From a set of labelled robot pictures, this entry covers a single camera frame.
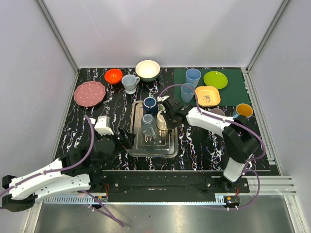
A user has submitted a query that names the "cream white mug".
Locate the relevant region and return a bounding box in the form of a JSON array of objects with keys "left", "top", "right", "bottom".
[{"left": 156, "top": 109, "right": 169, "bottom": 131}]

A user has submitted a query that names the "lilac purple mug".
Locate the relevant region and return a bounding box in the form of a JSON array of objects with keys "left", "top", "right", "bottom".
[{"left": 210, "top": 108, "right": 225, "bottom": 116}]

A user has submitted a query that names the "blue butterfly mug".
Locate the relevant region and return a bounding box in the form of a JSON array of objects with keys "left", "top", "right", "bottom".
[{"left": 232, "top": 103, "right": 254, "bottom": 119}]

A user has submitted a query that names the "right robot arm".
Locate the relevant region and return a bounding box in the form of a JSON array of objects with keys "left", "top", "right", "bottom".
[{"left": 157, "top": 95, "right": 259, "bottom": 193}]

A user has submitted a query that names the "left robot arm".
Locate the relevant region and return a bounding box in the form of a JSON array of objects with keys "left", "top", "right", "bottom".
[{"left": 0, "top": 128, "right": 136, "bottom": 212}]

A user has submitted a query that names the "dark blue mug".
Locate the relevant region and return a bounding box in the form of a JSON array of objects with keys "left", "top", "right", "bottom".
[{"left": 143, "top": 97, "right": 158, "bottom": 116}]

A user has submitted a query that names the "grey blue mug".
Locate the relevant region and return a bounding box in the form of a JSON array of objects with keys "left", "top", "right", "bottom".
[{"left": 141, "top": 114, "right": 157, "bottom": 141}]

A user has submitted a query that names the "silver metal tray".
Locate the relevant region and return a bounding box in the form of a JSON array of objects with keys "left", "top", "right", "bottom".
[{"left": 128, "top": 100, "right": 178, "bottom": 158}]

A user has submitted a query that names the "blue plastic tumbler front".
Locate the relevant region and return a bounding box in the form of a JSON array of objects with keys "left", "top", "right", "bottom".
[{"left": 181, "top": 83, "right": 195, "bottom": 103}]

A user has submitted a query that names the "blue plastic tumbler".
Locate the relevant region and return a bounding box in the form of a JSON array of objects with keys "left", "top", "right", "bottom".
[
  {"left": 185, "top": 68, "right": 202, "bottom": 87},
  {"left": 181, "top": 83, "right": 195, "bottom": 103}
]

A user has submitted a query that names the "yellow square plate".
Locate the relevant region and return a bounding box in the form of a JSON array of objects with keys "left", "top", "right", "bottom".
[{"left": 195, "top": 86, "right": 221, "bottom": 107}]

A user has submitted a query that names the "blue plastic tumbler rear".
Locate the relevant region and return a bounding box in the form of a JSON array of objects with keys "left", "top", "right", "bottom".
[{"left": 185, "top": 68, "right": 202, "bottom": 87}]

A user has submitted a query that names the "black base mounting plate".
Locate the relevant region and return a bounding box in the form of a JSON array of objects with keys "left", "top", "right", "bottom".
[{"left": 89, "top": 170, "right": 250, "bottom": 203}]

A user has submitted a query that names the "large white bowl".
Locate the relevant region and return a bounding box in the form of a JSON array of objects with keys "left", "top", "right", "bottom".
[{"left": 135, "top": 60, "right": 160, "bottom": 82}]

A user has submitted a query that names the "light blue footed cup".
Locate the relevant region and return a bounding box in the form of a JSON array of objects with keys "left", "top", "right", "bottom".
[{"left": 121, "top": 74, "right": 140, "bottom": 95}]

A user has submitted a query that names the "lime green plate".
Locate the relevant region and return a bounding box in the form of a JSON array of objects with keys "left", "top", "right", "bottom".
[{"left": 204, "top": 71, "right": 228, "bottom": 90}]

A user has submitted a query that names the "pink dotted plate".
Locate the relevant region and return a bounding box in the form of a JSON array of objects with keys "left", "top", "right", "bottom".
[{"left": 73, "top": 81, "right": 106, "bottom": 107}]

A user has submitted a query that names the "dark green mat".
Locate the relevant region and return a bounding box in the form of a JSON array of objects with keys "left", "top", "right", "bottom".
[{"left": 173, "top": 68, "right": 250, "bottom": 106}]

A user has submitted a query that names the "orange red bowl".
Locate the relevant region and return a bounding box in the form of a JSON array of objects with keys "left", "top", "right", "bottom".
[{"left": 104, "top": 68, "right": 123, "bottom": 84}]

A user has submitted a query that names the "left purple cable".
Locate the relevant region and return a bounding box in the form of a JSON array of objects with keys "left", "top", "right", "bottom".
[{"left": 0, "top": 115, "right": 126, "bottom": 228}]

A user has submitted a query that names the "grey slotted cable duct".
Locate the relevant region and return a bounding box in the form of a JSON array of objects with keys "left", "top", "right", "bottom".
[{"left": 44, "top": 195, "right": 226, "bottom": 206}]

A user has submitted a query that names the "left aluminium frame post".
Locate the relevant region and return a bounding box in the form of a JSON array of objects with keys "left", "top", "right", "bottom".
[{"left": 34, "top": 0, "right": 80, "bottom": 73}]

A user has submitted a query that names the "aluminium frame post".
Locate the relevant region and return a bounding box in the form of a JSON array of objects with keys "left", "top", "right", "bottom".
[
  {"left": 34, "top": 0, "right": 80, "bottom": 73},
  {"left": 245, "top": 0, "right": 292, "bottom": 72}
]

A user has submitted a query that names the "right aluminium frame post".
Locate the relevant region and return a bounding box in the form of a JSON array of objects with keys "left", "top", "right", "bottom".
[{"left": 245, "top": 0, "right": 292, "bottom": 72}]

